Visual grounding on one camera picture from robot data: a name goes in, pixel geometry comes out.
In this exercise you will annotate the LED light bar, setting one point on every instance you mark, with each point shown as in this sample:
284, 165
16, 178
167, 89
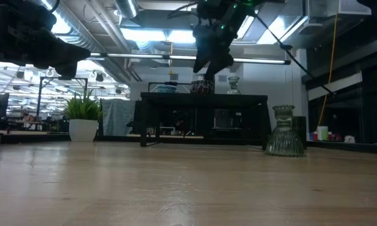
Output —
138, 56

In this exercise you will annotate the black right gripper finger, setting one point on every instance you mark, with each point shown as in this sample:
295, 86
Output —
202, 56
221, 62

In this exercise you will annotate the black metal frame stand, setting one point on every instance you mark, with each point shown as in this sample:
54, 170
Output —
64, 78

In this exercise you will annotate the grey fabric cover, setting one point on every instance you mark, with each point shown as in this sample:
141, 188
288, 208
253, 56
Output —
117, 116

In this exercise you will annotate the black mesh metal shelf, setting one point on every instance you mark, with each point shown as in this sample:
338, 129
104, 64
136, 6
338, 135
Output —
204, 99

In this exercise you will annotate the silver ventilation duct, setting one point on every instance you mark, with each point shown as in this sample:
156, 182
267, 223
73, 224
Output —
127, 7

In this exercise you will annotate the purple patterned round tin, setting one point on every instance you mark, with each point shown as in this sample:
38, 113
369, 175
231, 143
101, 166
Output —
202, 88

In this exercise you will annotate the blue patterned round tin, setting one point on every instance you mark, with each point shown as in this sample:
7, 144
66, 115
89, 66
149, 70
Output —
167, 89

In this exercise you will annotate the green plant in white pot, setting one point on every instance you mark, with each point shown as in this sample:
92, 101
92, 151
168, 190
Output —
83, 125

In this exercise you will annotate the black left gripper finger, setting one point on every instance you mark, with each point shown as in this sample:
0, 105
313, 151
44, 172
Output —
69, 57
69, 48

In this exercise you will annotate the white roll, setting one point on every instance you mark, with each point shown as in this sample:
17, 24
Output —
322, 133

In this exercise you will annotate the black aluminium table frame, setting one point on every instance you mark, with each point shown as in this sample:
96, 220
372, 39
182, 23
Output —
34, 138

